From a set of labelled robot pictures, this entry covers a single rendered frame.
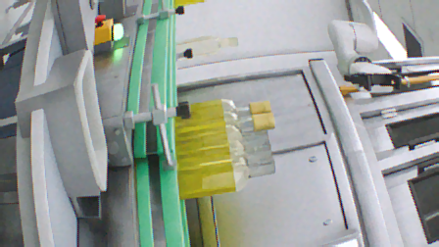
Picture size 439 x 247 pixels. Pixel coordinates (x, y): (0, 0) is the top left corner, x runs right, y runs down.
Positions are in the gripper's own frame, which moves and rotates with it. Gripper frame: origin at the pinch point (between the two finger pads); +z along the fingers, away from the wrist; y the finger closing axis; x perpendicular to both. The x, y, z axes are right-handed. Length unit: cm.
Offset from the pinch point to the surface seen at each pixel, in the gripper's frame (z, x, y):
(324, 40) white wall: -633, -43, -165
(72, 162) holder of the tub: 6, -10, 62
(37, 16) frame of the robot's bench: -17, 20, 74
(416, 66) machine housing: -82, -5, -51
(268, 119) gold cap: -30.6, -11.4, 20.6
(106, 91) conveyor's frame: -27, -3, 54
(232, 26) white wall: -637, -31, -64
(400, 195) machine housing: -14.6, -30.3, -12.6
